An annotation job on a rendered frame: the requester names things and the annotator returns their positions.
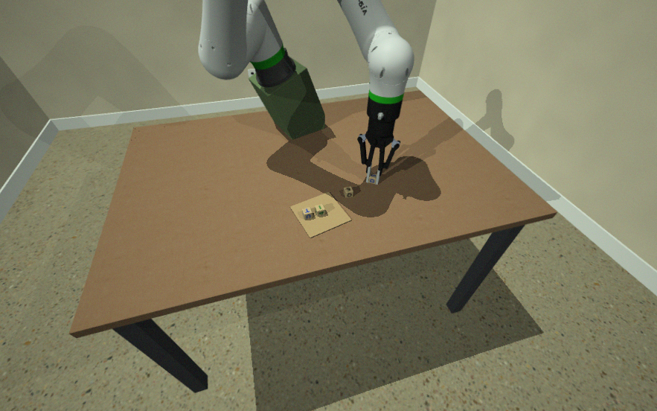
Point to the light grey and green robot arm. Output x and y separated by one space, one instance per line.
227 45

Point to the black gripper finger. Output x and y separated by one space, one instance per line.
361 139
395 145

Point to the tan mat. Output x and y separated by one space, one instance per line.
334 215

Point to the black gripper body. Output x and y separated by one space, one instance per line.
376 128

